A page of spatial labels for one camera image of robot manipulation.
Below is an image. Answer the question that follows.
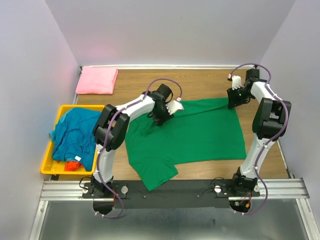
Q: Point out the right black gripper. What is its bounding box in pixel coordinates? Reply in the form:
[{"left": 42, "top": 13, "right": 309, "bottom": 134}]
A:
[{"left": 225, "top": 86, "right": 252, "bottom": 109}]

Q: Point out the green polo t-shirt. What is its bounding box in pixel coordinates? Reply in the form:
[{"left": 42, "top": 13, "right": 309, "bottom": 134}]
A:
[{"left": 125, "top": 97, "right": 247, "bottom": 191}]

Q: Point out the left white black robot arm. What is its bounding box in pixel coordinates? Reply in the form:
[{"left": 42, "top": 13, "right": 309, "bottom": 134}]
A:
[{"left": 88, "top": 83, "right": 174, "bottom": 199}]

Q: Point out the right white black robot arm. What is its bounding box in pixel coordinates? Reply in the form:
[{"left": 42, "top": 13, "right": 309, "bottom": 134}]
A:
[{"left": 227, "top": 67, "right": 292, "bottom": 196}]

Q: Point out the folded pink t-shirt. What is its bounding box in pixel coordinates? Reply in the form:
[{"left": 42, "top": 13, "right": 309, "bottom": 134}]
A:
[{"left": 75, "top": 66, "right": 118, "bottom": 95}]

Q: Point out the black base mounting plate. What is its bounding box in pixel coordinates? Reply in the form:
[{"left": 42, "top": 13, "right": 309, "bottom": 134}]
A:
[{"left": 79, "top": 177, "right": 260, "bottom": 209}]

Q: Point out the crumpled blue t-shirt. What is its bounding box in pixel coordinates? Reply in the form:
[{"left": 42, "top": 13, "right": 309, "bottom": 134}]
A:
[{"left": 49, "top": 107, "right": 101, "bottom": 172}]

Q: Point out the orange red t-shirt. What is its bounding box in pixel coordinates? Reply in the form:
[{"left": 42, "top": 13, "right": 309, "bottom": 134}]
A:
[{"left": 64, "top": 161, "right": 83, "bottom": 172}]

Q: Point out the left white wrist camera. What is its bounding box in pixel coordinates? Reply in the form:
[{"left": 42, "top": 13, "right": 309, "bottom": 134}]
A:
[{"left": 165, "top": 97, "right": 184, "bottom": 115}]

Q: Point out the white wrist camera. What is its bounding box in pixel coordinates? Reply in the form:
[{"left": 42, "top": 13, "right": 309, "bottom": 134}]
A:
[
  {"left": 227, "top": 74, "right": 242, "bottom": 90},
  {"left": 165, "top": 97, "right": 184, "bottom": 115}
]

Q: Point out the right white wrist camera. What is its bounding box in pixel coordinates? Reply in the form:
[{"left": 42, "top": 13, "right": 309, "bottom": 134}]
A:
[{"left": 227, "top": 74, "right": 242, "bottom": 90}]

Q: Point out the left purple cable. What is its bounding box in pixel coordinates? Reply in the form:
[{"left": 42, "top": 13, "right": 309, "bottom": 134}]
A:
[{"left": 93, "top": 78, "right": 183, "bottom": 219}]

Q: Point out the aluminium frame rail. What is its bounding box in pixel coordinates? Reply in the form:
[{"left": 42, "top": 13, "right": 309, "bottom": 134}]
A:
[{"left": 30, "top": 178, "right": 320, "bottom": 240}]

